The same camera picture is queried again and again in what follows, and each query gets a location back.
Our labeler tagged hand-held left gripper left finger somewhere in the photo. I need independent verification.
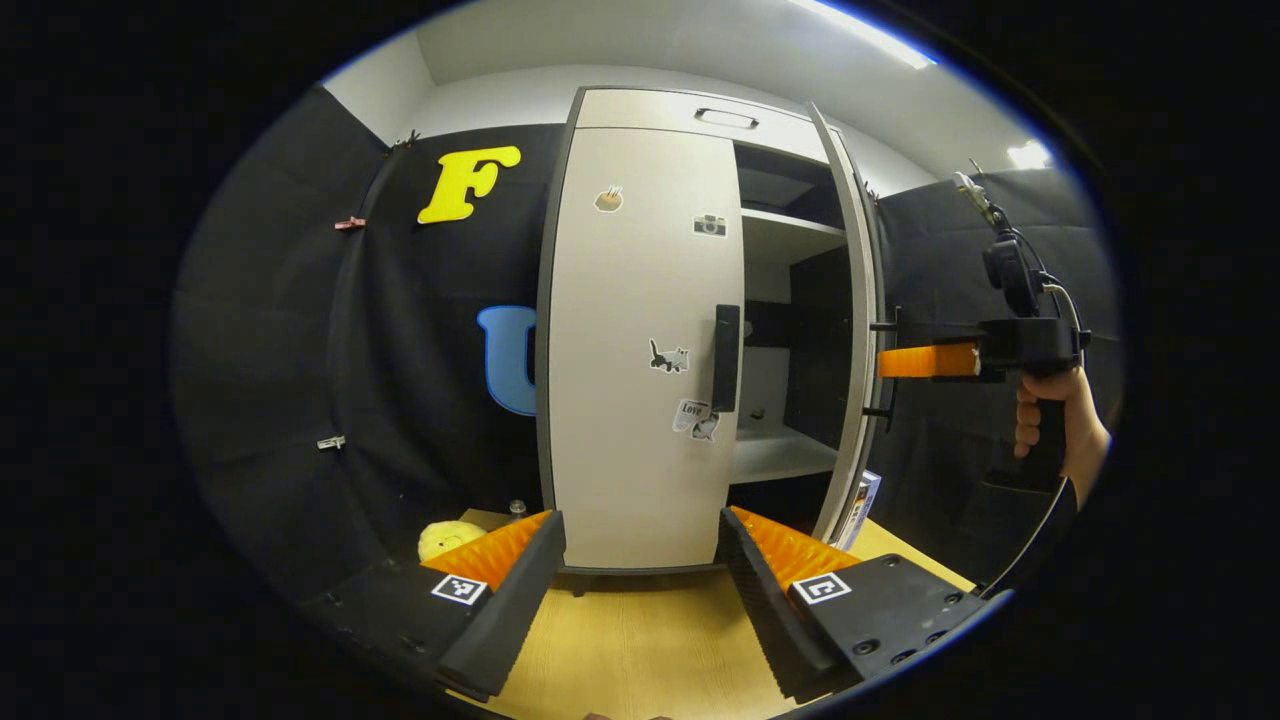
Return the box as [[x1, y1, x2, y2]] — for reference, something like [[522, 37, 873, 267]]
[[305, 510, 567, 703]]

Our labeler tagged white cabinet shelf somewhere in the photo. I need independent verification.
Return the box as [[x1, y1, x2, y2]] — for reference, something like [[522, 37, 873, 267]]
[[740, 207, 849, 266], [730, 425, 839, 486]]

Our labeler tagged beige double-door shoe cabinet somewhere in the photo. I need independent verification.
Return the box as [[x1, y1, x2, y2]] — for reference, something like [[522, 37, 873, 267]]
[[535, 87, 901, 579]]

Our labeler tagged black cable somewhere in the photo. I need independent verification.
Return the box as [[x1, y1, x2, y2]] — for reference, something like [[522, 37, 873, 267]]
[[975, 478, 1081, 599]]

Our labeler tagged headphone-sticker beige cabinet door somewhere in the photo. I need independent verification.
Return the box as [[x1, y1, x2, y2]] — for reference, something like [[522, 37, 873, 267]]
[[805, 100, 886, 546]]

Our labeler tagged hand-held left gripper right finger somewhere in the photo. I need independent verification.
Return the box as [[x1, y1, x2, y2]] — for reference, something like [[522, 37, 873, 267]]
[[718, 506, 1001, 704]]

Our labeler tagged black backdrop cloth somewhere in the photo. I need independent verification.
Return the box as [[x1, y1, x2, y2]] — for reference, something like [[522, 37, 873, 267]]
[[170, 85, 1121, 601]]

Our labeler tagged yellow plush toy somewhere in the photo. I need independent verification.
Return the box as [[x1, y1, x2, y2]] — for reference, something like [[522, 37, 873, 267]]
[[418, 520, 488, 563]]

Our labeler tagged white printed box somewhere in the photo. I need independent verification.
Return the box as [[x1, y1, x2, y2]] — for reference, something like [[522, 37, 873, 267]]
[[838, 470, 883, 553]]

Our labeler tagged camera-sticker beige cabinet door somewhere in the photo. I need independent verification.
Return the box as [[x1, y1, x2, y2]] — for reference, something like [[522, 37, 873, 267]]
[[548, 127, 743, 571]]

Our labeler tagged beige cabinet drawer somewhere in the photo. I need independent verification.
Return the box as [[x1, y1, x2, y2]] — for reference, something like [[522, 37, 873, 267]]
[[575, 88, 831, 166]]

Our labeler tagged black door handle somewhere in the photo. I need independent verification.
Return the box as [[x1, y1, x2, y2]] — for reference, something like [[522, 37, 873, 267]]
[[712, 304, 742, 413], [862, 305, 901, 433]]

